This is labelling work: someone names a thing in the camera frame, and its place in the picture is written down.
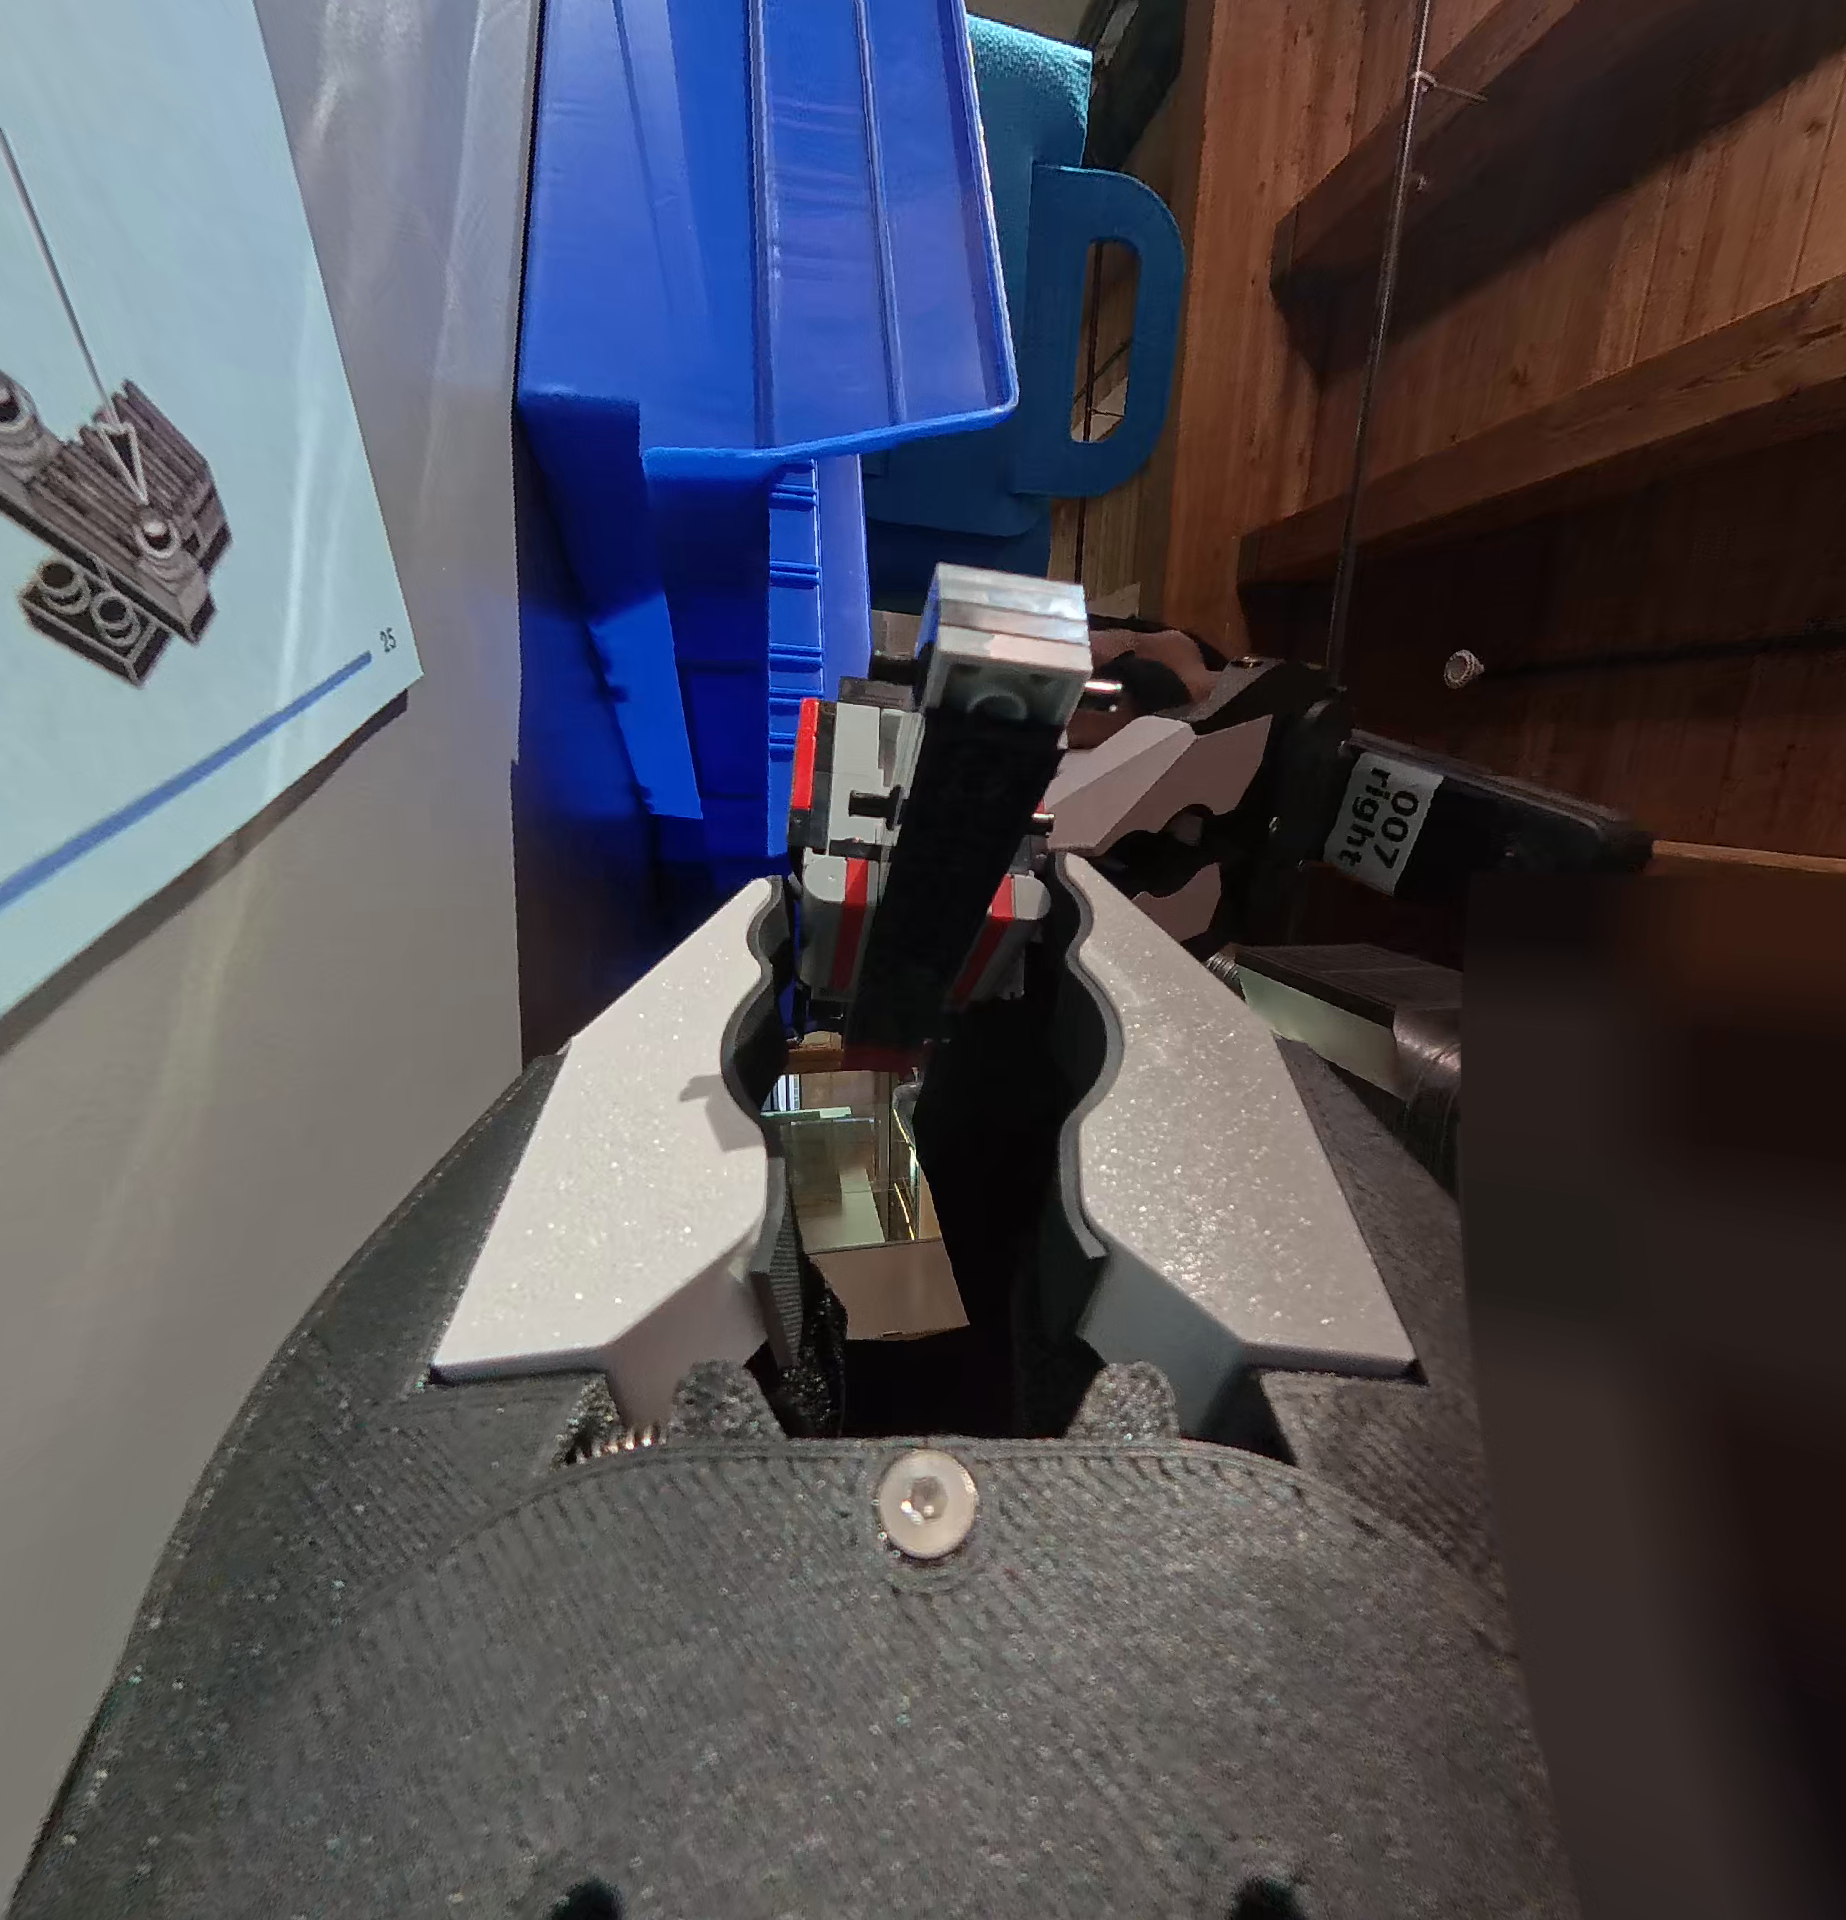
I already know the light blue foam case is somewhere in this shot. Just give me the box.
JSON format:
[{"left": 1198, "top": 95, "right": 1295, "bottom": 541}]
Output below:
[{"left": 864, "top": 16, "right": 1187, "bottom": 533}]

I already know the black threaded rod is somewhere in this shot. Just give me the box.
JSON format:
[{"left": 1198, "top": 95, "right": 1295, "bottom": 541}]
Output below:
[{"left": 1321, "top": 0, "right": 1442, "bottom": 678}]

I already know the person's right hand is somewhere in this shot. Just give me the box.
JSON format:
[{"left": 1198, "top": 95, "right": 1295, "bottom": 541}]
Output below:
[{"left": 1085, "top": 621, "right": 1235, "bottom": 723}]

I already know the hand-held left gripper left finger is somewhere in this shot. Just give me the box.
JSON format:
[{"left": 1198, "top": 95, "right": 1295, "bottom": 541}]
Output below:
[{"left": 424, "top": 876, "right": 789, "bottom": 1427}]

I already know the white desk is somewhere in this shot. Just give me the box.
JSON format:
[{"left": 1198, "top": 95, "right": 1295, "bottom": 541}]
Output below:
[{"left": 0, "top": 0, "right": 782, "bottom": 1877}]

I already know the blue plastic bin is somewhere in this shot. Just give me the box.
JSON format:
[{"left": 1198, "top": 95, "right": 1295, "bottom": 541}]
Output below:
[{"left": 510, "top": 0, "right": 1023, "bottom": 1052}]

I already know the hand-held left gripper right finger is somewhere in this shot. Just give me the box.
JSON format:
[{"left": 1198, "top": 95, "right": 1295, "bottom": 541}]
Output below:
[{"left": 1047, "top": 853, "right": 1429, "bottom": 1438}]

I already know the toy brick vehicle model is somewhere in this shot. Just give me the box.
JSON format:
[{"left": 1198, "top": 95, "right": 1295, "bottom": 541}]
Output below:
[{"left": 781, "top": 561, "right": 1119, "bottom": 1069}]

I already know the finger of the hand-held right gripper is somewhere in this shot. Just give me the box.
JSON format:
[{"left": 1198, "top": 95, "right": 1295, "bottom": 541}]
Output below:
[
  {"left": 1116, "top": 861, "right": 1228, "bottom": 953},
  {"left": 1041, "top": 714, "right": 1259, "bottom": 857}
]

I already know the light blue instruction booklet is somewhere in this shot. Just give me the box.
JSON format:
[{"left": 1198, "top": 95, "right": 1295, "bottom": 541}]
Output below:
[{"left": 0, "top": 0, "right": 427, "bottom": 1052}]

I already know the wooden shelf frame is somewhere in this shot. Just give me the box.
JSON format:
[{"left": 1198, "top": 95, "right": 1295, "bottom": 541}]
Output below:
[{"left": 1041, "top": 0, "right": 1846, "bottom": 978}]

